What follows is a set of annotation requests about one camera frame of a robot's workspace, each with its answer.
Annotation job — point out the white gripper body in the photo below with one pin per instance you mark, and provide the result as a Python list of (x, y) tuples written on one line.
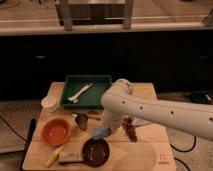
[(111, 122)]

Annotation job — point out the blue sponge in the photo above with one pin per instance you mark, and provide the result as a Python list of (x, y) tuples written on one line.
[(101, 132)]

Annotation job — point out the dark maroon bowl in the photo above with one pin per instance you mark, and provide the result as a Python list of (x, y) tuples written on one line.
[(95, 153)]

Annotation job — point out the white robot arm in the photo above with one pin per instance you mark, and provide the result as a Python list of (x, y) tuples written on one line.
[(118, 100)]

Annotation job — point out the orange red bowl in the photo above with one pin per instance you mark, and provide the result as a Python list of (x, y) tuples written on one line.
[(56, 132)]

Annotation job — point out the dark red grape bunch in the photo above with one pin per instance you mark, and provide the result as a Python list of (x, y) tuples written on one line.
[(129, 129)]

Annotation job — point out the grey blue folded cloth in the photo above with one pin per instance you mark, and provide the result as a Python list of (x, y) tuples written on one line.
[(139, 122)]

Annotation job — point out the metal measuring scoop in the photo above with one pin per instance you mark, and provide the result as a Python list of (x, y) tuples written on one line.
[(81, 120)]

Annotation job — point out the green plastic tray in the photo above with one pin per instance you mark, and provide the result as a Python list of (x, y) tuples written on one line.
[(90, 99)]

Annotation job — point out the white cup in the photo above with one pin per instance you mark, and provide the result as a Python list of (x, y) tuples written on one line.
[(49, 103)]

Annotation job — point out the dark blue floor object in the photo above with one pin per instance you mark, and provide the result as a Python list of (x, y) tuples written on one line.
[(198, 97)]

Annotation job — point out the metal table frame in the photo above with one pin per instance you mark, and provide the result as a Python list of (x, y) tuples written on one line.
[(94, 12)]

